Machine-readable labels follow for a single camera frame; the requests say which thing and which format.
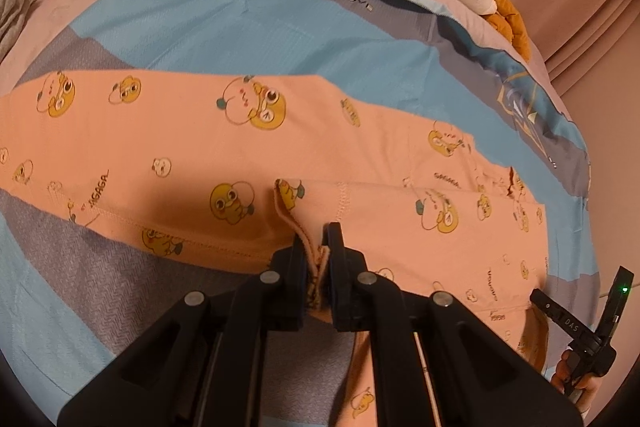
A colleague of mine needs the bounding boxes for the orange plush toy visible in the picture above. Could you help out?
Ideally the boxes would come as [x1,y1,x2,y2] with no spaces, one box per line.
[482,0,533,60]

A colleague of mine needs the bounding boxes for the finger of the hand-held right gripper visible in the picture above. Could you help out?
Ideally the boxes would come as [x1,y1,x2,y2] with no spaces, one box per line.
[530,288,572,324]

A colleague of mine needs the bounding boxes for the blue grey patterned bed cover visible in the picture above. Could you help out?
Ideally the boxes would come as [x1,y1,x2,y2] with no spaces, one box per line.
[0,0,601,427]

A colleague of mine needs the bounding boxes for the grey cloth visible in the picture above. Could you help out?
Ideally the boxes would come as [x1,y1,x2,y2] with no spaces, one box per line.
[0,0,38,58]

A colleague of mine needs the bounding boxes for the pink quilt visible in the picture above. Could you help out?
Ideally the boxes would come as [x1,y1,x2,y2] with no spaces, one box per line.
[0,0,591,142]

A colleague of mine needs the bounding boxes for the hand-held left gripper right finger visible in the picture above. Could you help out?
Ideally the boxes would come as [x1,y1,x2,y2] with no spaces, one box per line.
[320,222,583,427]

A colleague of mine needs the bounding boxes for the person's right hand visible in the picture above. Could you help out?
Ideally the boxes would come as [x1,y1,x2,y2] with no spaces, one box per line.
[551,349,599,414]

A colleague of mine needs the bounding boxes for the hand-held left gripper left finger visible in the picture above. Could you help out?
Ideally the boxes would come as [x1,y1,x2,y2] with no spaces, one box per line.
[57,237,308,427]

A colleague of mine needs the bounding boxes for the orange cartoon print pajama garment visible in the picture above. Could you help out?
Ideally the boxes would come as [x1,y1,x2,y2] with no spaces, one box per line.
[0,69,551,427]

